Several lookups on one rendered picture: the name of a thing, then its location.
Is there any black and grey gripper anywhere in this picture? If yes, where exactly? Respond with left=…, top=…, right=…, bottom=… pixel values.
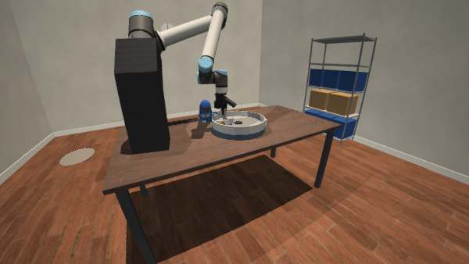
left=214, top=93, right=227, bottom=120

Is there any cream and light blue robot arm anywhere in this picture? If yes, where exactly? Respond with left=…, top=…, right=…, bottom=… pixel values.
left=128, top=2, right=227, bottom=94

